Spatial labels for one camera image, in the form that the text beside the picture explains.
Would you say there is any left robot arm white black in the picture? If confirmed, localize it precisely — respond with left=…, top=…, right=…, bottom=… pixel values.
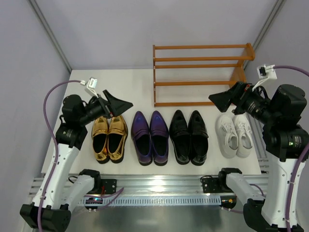
left=20, top=90, right=133, bottom=232

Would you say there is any white sneaker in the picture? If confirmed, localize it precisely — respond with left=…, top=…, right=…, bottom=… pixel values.
left=233, top=115, right=253, bottom=158
left=215, top=115, right=239, bottom=159

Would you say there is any aluminium corner post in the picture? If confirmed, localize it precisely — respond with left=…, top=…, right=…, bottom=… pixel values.
left=241, top=0, right=286, bottom=58
left=27, top=0, right=72, bottom=73

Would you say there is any left aluminium corner post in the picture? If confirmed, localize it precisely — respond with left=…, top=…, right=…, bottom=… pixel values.
left=27, top=0, right=72, bottom=73

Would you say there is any right purple loafer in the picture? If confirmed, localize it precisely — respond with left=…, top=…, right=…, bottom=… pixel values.
left=150, top=111, right=169, bottom=166

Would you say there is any purple loafer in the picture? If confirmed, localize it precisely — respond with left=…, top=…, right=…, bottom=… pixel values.
left=131, top=111, right=153, bottom=166
left=150, top=111, right=169, bottom=166

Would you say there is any aluminium mounting rail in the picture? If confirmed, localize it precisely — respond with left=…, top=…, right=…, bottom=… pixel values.
left=28, top=173, right=268, bottom=197

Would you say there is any gold loafer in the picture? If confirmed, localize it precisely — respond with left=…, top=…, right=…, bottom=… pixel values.
left=91, top=116, right=110, bottom=164
left=107, top=115, right=128, bottom=163

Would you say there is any right aluminium corner post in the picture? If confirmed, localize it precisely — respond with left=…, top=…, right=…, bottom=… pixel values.
left=241, top=0, right=286, bottom=58

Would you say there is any left purple loafer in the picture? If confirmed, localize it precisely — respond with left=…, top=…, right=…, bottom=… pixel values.
left=131, top=111, right=153, bottom=166

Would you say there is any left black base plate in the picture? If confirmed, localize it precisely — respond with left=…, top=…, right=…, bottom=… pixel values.
left=97, top=178, right=117, bottom=195

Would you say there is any orange wooden shoe shelf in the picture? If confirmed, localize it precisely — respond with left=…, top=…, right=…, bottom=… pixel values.
left=152, top=43, right=255, bottom=107

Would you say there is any black patent loafer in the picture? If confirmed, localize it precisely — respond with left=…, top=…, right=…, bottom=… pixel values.
left=169, top=110, right=191, bottom=165
left=188, top=110, right=209, bottom=166

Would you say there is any slotted grey cable duct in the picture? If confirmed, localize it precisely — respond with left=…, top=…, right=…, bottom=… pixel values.
left=78, top=194, right=237, bottom=207

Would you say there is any right gold loafer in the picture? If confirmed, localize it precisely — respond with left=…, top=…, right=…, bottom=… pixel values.
left=107, top=115, right=128, bottom=163

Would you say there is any left gold loafer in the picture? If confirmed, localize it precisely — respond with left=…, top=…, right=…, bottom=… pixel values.
left=91, top=116, right=110, bottom=164

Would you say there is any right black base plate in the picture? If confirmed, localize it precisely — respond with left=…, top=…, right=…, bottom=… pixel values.
left=200, top=175, right=223, bottom=193

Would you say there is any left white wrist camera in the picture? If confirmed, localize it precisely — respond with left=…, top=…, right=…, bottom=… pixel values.
left=85, top=77, right=98, bottom=98

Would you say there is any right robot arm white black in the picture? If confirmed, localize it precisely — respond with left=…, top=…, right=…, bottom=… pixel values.
left=209, top=82, right=309, bottom=232

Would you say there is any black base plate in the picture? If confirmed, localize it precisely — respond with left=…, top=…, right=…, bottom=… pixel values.
left=200, top=175, right=223, bottom=193
left=97, top=178, right=117, bottom=195

